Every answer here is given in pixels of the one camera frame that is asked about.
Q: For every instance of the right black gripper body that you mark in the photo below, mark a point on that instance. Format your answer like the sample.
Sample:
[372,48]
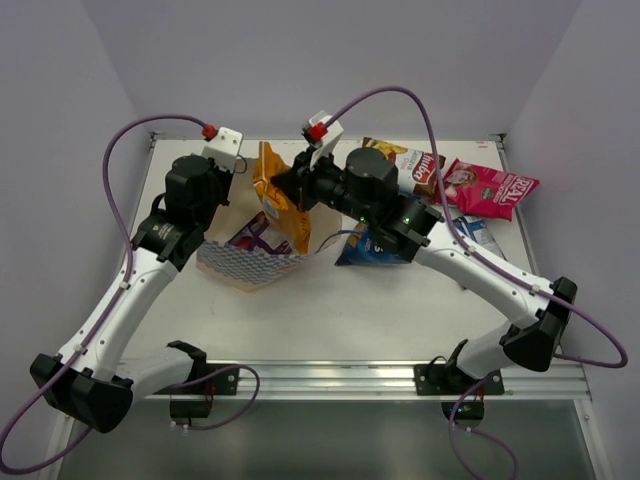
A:
[326,185]

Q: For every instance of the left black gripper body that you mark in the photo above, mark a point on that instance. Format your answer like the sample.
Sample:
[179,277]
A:
[220,182]

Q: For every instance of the orange snack packet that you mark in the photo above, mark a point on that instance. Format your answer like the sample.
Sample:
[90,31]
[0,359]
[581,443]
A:
[279,209]

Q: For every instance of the brown cassava chips bag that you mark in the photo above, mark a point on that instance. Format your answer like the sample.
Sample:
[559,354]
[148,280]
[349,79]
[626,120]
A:
[416,169]

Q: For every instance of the blue Doritos chip bag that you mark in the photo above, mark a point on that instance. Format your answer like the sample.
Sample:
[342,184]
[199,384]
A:
[359,249]

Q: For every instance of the blue patterned paper bag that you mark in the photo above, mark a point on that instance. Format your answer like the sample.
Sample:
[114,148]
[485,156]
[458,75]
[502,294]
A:
[249,271]

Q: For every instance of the pink Real snack packet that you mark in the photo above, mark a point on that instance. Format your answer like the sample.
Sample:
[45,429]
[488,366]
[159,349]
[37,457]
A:
[486,192]

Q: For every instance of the blue white snack bag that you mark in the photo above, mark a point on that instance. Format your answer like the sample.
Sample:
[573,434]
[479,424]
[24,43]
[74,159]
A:
[475,229]

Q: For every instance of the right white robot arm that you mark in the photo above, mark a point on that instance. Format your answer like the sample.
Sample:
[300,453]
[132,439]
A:
[533,306]

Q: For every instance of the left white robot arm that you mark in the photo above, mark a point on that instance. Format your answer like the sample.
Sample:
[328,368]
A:
[87,379]

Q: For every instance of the purple snack packet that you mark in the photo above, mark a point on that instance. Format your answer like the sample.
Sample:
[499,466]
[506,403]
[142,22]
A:
[259,235]

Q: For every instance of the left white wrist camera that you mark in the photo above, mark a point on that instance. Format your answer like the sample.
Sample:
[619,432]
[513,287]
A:
[224,149]

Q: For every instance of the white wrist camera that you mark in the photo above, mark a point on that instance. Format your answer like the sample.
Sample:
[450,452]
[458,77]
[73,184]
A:
[224,149]
[321,136]

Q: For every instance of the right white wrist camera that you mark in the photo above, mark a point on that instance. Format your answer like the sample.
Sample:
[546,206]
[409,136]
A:
[321,136]

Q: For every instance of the left black base bracket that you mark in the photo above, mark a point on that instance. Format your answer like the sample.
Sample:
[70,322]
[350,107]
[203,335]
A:
[195,402]

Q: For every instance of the black base bracket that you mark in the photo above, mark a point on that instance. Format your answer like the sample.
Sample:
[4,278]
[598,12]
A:
[195,402]
[436,378]

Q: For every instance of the aluminium mounting rail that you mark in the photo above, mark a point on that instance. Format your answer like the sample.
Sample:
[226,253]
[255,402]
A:
[362,380]

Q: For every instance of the right black base bracket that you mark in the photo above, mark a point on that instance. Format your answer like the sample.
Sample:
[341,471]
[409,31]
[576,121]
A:
[436,378]

